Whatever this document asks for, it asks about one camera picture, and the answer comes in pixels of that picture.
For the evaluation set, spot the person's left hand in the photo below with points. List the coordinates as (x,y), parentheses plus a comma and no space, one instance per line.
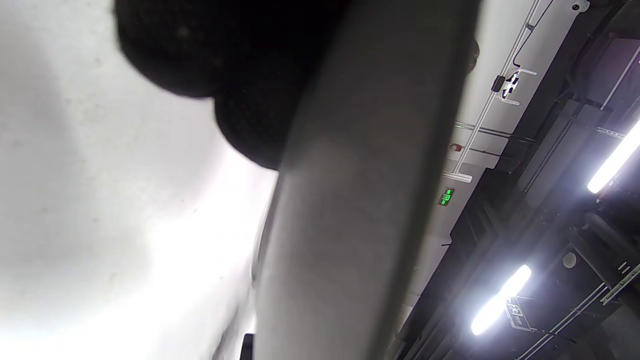
(225,50)

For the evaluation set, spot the grey plate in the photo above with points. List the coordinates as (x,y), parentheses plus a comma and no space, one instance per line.
(350,200)

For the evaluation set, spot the green exit sign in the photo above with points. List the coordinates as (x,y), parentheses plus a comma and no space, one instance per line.
(446,197)

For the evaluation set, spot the group of ceiling lights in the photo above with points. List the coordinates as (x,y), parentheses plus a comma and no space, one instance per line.
(500,300)

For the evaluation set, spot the hanging ceiling sign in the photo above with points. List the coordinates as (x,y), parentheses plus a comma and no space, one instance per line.
(515,312)

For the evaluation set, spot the round ceiling detector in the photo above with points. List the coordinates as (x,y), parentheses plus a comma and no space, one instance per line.
(569,260)

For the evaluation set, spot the white wall fixture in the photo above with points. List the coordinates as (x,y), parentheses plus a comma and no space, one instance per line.
(511,85)

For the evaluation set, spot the white security camera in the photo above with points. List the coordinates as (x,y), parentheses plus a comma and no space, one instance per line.
(580,5)

